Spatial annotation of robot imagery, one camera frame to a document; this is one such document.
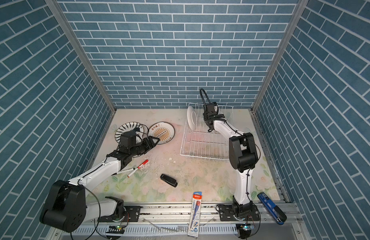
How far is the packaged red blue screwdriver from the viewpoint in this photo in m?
0.69

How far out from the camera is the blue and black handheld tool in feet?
2.32

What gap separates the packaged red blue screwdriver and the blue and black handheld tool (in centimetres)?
33
